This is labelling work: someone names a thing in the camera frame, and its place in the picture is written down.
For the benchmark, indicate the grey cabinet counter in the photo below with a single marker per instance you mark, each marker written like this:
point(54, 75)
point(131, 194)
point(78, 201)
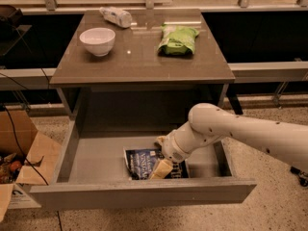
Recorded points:
point(135, 58)

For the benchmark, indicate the white ceramic bowl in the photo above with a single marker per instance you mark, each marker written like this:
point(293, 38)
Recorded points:
point(98, 41)

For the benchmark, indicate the black device on shelf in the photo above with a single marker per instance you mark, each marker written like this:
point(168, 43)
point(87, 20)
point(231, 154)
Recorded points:
point(10, 16)

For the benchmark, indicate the open grey top drawer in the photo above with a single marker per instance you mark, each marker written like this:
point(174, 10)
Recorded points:
point(91, 171)

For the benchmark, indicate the blue chip bag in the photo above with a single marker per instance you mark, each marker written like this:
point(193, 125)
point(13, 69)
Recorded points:
point(140, 163)

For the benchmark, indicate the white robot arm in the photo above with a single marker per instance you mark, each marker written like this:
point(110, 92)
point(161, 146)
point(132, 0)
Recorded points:
point(208, 124)

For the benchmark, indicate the brown cardboard box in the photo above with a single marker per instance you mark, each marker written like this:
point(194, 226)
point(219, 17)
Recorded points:
point(28, 159)

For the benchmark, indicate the green chip bag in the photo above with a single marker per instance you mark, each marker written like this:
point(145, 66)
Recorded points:
point(178, 40)

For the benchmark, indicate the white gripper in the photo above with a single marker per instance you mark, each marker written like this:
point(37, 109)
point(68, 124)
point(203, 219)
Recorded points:
point(170, 151)

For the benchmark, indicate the black power adapter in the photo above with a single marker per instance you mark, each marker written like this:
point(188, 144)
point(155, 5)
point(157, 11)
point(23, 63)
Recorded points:
point(301, 176)

